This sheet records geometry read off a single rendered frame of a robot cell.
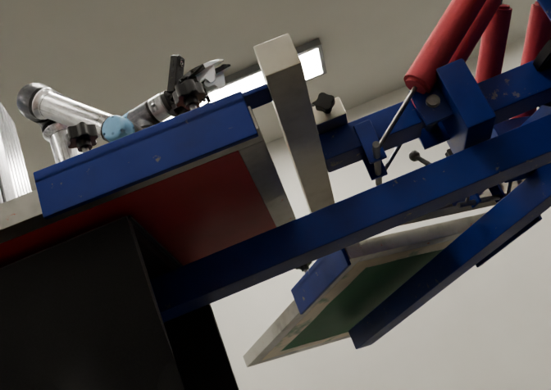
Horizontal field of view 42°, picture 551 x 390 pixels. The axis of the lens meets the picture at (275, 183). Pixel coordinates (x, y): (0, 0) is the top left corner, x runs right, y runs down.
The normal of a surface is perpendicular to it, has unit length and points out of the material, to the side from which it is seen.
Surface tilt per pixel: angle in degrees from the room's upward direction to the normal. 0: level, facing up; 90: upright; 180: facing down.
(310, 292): 90
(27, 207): 90
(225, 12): 180
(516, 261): 90
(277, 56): 90
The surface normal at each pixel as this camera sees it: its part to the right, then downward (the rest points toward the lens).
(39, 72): 0.35, 0.85
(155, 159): -0.16, -0.37
